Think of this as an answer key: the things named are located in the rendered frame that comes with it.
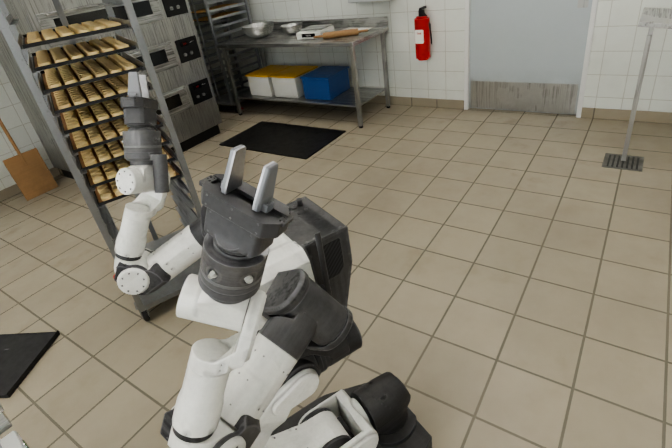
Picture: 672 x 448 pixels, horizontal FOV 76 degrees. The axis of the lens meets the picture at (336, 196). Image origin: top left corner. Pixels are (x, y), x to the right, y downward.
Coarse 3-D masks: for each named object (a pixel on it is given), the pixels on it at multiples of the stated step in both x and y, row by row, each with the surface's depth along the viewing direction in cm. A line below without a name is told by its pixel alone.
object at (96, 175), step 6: (162, 150) 226; (168, 156) 218; (114, 162) 225; (120, 162) 218; (126, 162) 219; (96, 168) 216; (102, 168) 220; (108, 168) 214; (114, 168) 212; (120, 168) 212; (90, 174) 212; (96, 174) 208; (102, 174) 209; (108, 174) 206; (114, 174) 206; (90, 180) 208; (96, 180) 202; (102, 180) 204
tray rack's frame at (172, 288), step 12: (0, 0) 204; (60, 12) 219; (108, 12) 229; (156, 240) 288; (192, 264) 259; (180, 276) 251; (168, 288) 243; (180, 288) 241; (144, 300) 236; (156, 300) 235
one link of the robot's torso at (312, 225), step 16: (304, 208) 109; (320, 208) 108; (288, 224) 103; (304, 224) 102; (320, 224) 102; (336, 224) 101; (288, 240) 97; (304, 240) 96; (320, 240) 91; (336, 240) 99; (272, 256) 93; (288, 256) 92; (304, 256) 93; (320, 256) 93; (336, 256) 101; (272, 272) 90; (320, 272) 100; (336, 272) 103; (336, 288) 105
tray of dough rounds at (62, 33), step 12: (72, 24) 219; (84, 24) 212; (96, 24) 197; (108, 24) 189; (120, 24) 187; (24, 36) 214; (36, 36) 185; (48, 36) 176; (60, 36) 191; (72, 36) 176; (84, 36) 178; (24, 48) 169
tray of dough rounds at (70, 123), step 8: (96, 104) 217; (104, 104) 216; (112, 104) 212; (64, 112) 212; (72, 112) 209; (80, 112) 207; (88, 112) 206; (96, 112) 203; (104, 112) 201; (112, 112) 199; (120, 112) 198; (64, 120) 206; (72, 120) 197; (80, 120) 202; (88, 120) 193; (96, 120) 198; (104, 120) 193; (112, 120) 195; (64, 128) 194; (72, 128) 189; (80, 128) 189
